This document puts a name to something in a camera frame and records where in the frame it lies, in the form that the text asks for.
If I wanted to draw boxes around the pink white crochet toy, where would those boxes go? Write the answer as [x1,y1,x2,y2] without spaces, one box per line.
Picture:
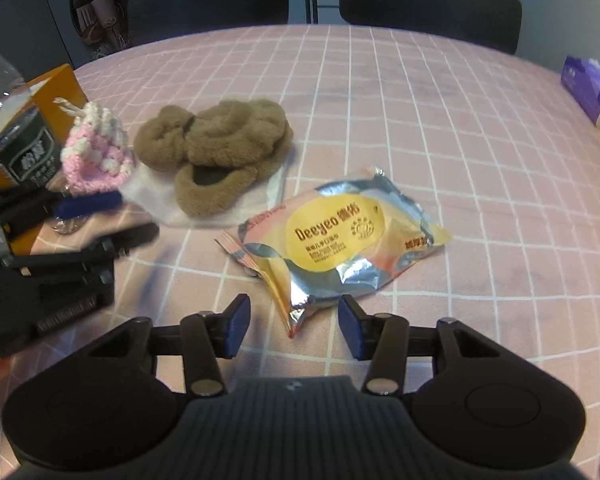
[54,98,135,195]

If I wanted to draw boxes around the gold foil snack packet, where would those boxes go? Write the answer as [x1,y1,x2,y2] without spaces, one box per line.
[216,166,452,336]

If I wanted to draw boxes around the clear plastic water bottle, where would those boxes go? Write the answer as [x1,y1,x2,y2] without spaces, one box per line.
[0,24,92,236]

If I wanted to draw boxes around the brown fuzzy slippers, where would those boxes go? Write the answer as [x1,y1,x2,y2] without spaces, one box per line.
[134,100,294,218]

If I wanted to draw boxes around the pink checkered tablecloth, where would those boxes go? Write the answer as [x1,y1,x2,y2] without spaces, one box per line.
[0,23,600,480]

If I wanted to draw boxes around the black chair left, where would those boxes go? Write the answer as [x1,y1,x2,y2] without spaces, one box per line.
[128,0,289,47]

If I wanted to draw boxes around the black chair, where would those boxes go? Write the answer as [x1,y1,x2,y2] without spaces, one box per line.
[128,0,289,47]
[339,0,522,54]

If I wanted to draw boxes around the purple tissue pack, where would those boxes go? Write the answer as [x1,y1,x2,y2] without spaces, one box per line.
[560,56,600,130]

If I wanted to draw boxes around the black chair right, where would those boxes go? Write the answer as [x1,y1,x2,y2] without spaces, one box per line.
[339,0,522,54]

